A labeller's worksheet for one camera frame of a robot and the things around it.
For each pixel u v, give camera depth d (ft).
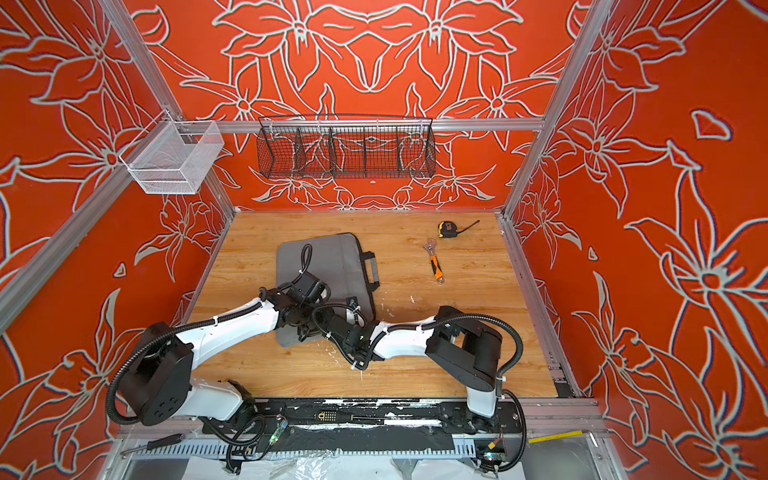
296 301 2.14
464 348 1.55
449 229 3.60
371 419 2.41
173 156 3.02
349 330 2.19
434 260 3.39
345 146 3.27
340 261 3.32
